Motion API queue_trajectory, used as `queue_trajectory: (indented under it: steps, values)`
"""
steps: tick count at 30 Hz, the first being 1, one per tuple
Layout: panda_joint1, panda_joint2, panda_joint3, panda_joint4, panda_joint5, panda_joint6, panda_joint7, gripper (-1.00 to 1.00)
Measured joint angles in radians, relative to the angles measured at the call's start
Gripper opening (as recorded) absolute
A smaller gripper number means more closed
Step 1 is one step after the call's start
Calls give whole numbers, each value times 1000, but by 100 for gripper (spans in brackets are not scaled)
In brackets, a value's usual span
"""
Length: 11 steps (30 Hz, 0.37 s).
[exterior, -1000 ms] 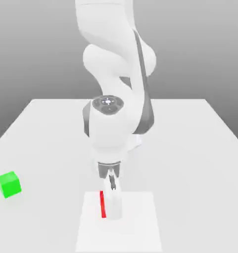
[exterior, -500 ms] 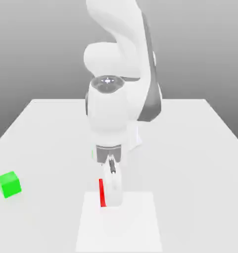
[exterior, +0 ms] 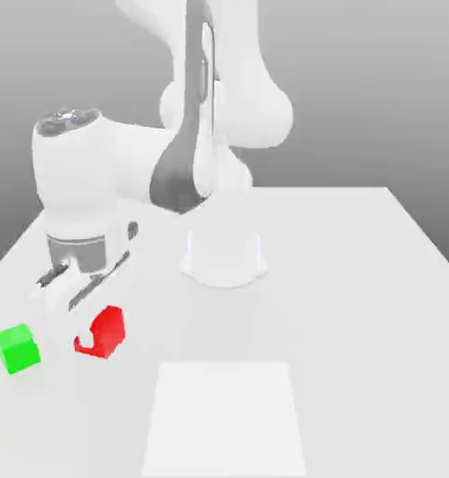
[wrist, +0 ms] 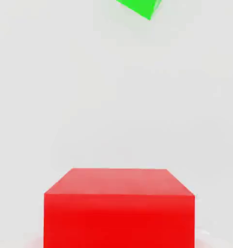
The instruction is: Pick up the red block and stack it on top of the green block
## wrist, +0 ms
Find small red cube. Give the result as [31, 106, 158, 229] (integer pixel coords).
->
[43, 168, 196, 248]

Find small green cube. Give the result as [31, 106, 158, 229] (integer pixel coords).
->
[115, 0, 163, 21]

